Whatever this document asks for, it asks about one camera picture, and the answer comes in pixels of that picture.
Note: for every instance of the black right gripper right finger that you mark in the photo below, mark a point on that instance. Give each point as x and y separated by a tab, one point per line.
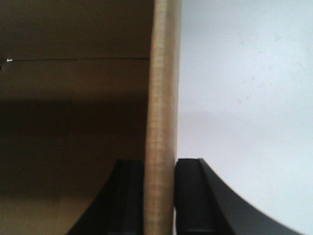
240	201

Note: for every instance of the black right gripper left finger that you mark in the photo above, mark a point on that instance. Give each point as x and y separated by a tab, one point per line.
117	209

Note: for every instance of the brown EcoFlow cardboard box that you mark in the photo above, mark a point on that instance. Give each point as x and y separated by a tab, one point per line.
84	83

